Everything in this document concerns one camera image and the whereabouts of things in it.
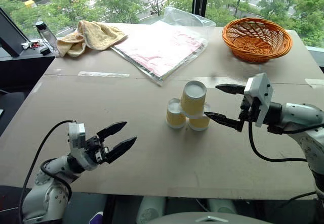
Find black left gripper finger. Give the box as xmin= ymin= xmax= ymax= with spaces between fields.
xmin=96 ymin=121 xmax=128 ymax=140
xmin=104 ymin=137 xmax=138 ymax=164

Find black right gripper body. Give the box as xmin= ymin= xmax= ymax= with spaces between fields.
xmin=238 ymin=94 xmax=261 ymax=122

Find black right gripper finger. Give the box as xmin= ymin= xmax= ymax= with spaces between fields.
xmin=204 ymin=111 xmax=246 ymax=133
xmin=215 ymin=83 xmax=246 ymax=96

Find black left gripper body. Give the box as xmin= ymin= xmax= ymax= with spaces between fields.
xmin=85 ymin=135 xmax=109 ymax=165

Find yellow paper cup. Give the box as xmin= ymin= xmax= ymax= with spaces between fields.
xmin=166 ymin=98 xmax=187 ymax=129
xmin=187 ymin=103 xmax=212 ymax=132
xmin=180 ymin=80 xmax=208 ymax=115

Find orange woven basket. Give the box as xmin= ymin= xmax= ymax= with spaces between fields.
xmin=222 ymin=17 xmax=294 ymax=64

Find clear tape strip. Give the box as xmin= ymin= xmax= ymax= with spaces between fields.
xmin=77 ymin=70 xmax=131 ymax=78

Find white rounded shape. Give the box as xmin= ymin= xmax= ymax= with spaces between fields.
xmin=206 ymin=198 xmax=238 ymax=215
xmin=136 ymin=196 xmax=167 ymax=224

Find beige tape piece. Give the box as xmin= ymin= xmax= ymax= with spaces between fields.
xmin=304 ymin=77 xmax=324 ymax=88

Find crumpled clear plastic bag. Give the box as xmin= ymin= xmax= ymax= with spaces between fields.
xmin=163 ymin=6 xmax=217 ymax=48

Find pink sheets in clear sleeve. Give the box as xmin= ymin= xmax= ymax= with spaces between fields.
xmin=110 ymin=20 xmax=210 ymax=86

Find yellow terry towel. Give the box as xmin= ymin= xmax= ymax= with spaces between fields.
xmin=56 ymin=20 xmax=129 ymax=58

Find black side cabinet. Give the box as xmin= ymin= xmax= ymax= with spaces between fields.
xmin=0 ymin=49 xmax=56 ymax=94

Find clear bottle with black cap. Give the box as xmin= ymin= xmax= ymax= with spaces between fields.
xmin=34 ymin=21 xmax=59 ymax=56

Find bunch of keys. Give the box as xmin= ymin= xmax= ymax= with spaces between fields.
xmin=20 ymin=40 xmax=42 ymax=51

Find black monitor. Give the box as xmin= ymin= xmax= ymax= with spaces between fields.
xmin=0 ymin=7 xmax=31 ymax=58

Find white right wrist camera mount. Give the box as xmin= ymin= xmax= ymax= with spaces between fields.
xmin=244 ymin=72 xmax=274 ymax=128

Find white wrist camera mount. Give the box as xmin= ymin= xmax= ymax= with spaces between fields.
xmin=67 ymin=122 xmax=98 ymax=171
xmin=244 ymin=72 xmax=274 ymax=128

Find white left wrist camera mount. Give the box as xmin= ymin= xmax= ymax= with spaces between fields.
xmin=67 ymin=122 xmax=98 ymax=171

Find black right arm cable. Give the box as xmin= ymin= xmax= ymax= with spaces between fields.
xmin=248 ymin=120 xmax=308 ymax=163

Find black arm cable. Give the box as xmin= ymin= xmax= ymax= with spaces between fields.
xmin=18 ymin=119 xmax=78 ymax=224
xmin=248 ymin=120 xmax=308 ymax=163

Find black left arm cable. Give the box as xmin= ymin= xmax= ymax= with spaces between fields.
xmin=18 ymin=119 xmax=78 ymax=224

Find black cable under table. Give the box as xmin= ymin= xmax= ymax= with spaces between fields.
xmin=285 ymin=190 xmax=317 ymax=207

